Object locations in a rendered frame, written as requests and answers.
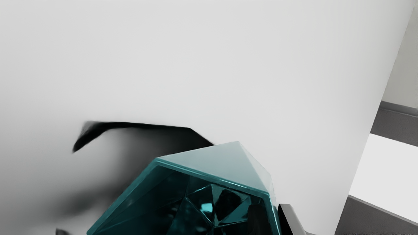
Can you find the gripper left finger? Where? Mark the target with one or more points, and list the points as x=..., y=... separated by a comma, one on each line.
x=63, y=232

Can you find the teal faceted mug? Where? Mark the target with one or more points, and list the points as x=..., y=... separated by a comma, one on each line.
x=209, y=163

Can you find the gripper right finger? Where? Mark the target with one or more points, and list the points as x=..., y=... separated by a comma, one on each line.
x=290, y=222

